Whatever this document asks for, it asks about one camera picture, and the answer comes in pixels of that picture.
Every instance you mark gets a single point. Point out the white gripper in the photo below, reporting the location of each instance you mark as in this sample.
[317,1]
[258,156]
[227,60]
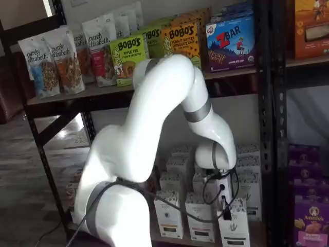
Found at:
[225,189]

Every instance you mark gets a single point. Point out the white box green strip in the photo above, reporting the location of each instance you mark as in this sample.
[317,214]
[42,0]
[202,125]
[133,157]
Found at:
[248,151]
[248,169]
[253,205]
[235,231]

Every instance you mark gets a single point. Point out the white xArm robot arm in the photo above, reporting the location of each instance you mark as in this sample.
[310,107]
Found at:
[144,128]

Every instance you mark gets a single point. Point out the white box pink strip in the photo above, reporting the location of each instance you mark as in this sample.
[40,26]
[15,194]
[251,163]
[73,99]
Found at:
[199,184]
[199,226]

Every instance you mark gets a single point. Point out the white box yellow strip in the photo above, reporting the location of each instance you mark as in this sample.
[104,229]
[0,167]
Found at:
[168,218]
[178,164]
[171,182]
[181,151]

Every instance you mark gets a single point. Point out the purple Annie's snack box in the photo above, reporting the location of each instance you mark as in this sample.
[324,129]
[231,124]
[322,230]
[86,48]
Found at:
[311,186]
[304,159]
[312,223]

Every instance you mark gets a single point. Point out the blue purple Zbar box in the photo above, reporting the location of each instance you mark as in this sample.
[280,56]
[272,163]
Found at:
[231,43]
[237,9]

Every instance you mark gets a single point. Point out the yellow Bobo's peanut butter box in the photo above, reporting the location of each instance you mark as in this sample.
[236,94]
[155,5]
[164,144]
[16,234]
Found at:
[180,38]
[190,16]

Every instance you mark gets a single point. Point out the green Bobo's apple pie box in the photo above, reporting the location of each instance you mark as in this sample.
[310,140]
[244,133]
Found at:
[123,59]
[153,41]

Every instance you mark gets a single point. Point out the orange Annie's snack box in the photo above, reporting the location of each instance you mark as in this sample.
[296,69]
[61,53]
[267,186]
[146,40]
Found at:
[311,28]

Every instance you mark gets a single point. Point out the red Purely Elizabeth granola bag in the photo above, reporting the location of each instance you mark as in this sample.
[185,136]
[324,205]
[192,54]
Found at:
[101,51]

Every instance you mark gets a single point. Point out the orange Purely Elizabeth granola bag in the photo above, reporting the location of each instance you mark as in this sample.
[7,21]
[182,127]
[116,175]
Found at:
[82,59]
[68,64]

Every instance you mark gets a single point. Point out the white Purely Elizabeth granola bag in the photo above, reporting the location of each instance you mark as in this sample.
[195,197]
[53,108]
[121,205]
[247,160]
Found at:
[123,23]
[137,15]

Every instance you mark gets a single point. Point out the blue Purely Elizabeth granola bag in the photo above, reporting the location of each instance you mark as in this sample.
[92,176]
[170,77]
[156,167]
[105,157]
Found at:
[41,69]

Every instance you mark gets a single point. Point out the dark brown couch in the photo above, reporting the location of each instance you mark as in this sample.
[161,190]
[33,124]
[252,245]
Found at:
[14,87]

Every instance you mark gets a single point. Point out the black gripper side bracket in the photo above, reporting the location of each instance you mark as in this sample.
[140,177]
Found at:
[210,177]

